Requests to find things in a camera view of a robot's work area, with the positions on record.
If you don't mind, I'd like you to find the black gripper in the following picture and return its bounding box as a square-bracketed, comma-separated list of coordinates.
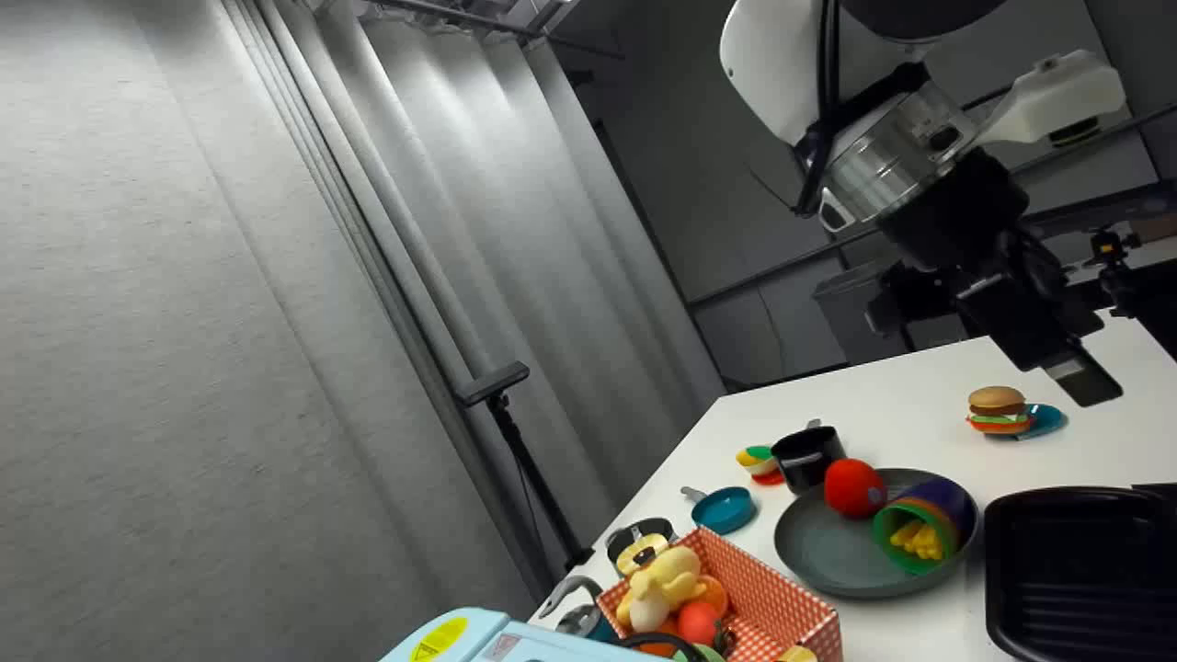
[856, 147, 1126, 412]

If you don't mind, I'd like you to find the purple plastic cup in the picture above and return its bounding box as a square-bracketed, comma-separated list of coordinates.
[907, 474, 979, 548]

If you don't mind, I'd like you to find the orange plastic cup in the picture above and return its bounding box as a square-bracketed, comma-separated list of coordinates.
[877, 491, 964, 570]

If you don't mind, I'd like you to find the yellow piece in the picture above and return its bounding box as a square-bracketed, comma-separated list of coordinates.
[893, 513, 950, 565]

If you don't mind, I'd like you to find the toy hamburger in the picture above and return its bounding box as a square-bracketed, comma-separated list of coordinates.
[964, 381, 1035, 440]

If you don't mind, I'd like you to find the small blue toy plate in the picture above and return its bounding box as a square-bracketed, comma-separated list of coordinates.
[1019, 401, 1070, 440]

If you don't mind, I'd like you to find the black background equipment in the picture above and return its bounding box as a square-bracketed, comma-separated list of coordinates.
[1086, 225, 1177, 361]

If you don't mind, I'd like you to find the red plush ball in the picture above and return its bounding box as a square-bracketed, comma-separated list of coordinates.
[820, 456, 890, 523]

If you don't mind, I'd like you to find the black cooking pot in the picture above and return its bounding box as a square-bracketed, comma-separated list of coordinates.
[769, 418, 850, 496]

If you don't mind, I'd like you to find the black ribbed tray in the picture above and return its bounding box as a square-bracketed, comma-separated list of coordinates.
[983, 482, 1177, 662]

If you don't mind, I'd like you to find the grey round plate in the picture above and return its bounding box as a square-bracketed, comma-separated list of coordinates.
[769, 463, 983, 602]

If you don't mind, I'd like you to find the multicoloured toy stack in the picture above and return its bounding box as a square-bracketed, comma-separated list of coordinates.
[733, 440, 789, 490]

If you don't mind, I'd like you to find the teal toy pot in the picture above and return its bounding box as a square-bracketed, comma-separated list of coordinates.
[681, 482, 760, 538]

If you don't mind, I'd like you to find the red checkered basket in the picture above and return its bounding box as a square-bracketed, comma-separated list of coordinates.
[596, 527, 847, 662]

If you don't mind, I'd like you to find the yellow plush toy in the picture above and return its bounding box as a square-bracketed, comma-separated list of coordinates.
[615, 543, 713, 636]

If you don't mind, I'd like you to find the black tripod stand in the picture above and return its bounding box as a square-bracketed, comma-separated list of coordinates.
[454, 357, 596, 574]

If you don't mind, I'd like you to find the grey pleated curtain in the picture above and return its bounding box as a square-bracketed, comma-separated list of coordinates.
[216, 0, 728, 598]

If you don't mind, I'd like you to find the light blue toy toaster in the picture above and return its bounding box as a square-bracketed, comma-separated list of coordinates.
[379, 602, 673, 662]

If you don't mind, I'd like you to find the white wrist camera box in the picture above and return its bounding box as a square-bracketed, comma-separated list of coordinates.
[975, 46, 1130, 156]

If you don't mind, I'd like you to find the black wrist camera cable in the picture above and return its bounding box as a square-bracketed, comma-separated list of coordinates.
[787, 0, 937, 220]

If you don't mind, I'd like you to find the curtain ceiling rail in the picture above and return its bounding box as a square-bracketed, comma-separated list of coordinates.
[310, 0, 622, 61]

